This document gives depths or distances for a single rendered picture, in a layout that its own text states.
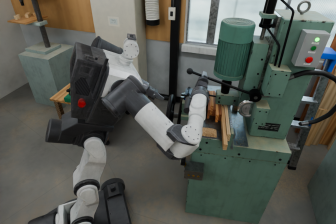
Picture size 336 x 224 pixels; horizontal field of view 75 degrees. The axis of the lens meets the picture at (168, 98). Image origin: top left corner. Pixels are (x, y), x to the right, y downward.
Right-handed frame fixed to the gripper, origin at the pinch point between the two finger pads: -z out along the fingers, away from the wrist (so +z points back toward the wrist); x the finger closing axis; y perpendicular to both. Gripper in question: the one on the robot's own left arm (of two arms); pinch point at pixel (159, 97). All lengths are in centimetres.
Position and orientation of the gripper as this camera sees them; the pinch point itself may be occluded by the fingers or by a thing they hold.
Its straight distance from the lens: 150.5
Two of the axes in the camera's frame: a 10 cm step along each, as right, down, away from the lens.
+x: 0.3, 2.8, -9.6
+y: 5.4, -8.1, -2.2
